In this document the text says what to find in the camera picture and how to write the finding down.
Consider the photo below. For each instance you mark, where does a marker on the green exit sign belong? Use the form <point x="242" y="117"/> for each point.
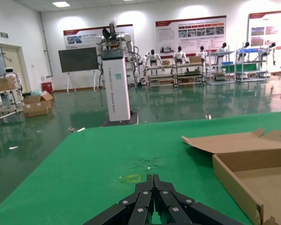
<point x="4" y="35"/>

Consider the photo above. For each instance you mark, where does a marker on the white machine base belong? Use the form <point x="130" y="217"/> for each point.
<point x="142" y="80"/>

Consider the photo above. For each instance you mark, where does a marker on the white humanoid robot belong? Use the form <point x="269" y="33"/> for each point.
<point x="202" y="54"/>
<point x="152" y="58"/>
<point x="221" y="50"/>
<point x="246" y="45"/>
<point x="272" y="45"/>
<point x="179" y="56"/>

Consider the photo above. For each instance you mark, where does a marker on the beige door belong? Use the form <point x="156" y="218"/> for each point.
<point x="12" y="61"/>

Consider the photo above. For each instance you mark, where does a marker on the open cardboard floor box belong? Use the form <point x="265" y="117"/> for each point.
<point x="46" y="98"/>

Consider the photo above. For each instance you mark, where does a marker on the black screen on stand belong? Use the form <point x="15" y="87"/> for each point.
<point x="77" y="59"/>

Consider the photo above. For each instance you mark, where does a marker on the cardboard box on bench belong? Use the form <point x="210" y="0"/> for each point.
<point x="3" y="84"/>

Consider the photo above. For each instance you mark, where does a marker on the red-framed display board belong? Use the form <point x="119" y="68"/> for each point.
<point x="84" y="38"/>
<point x="267" y="23"/>
<point x="168" y="35"/>

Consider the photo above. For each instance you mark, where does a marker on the small white round-head robot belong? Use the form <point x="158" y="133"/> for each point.
<point x="9" y="70"/>

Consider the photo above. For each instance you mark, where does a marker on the pipe roller rack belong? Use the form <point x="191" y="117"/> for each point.
<point x="159" y="67"/>
<point x="189" y="64"/>

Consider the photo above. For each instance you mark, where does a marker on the open brown cardboard box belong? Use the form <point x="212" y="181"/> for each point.
<point x="260" y="159"/>

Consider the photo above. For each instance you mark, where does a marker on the blue plastic bag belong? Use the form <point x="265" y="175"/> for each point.
<point x="36" y="92"/>

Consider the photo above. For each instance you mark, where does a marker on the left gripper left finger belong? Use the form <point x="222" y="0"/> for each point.
<point x="140" y="201"/>

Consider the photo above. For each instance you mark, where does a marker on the metal table clip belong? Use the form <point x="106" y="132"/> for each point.
<point x="208" y="116"/>
<point x="72" y="129"/>

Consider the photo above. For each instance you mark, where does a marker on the white shelf rack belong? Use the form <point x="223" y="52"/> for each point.
<point x="248" y="61"/>
<point x="220" y="52"/>

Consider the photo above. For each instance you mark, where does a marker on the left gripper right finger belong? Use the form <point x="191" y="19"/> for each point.
<point x="168" y="201"/>

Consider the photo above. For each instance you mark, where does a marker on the small cardboard box on rack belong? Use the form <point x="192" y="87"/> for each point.
<point x="165" y="62"/>

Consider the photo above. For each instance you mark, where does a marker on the green table cloth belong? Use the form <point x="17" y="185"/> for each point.
<point x="96" y="164"/>

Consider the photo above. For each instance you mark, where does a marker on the large cardboard box on rack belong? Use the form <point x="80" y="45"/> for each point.
<point x="195" y="59"/>

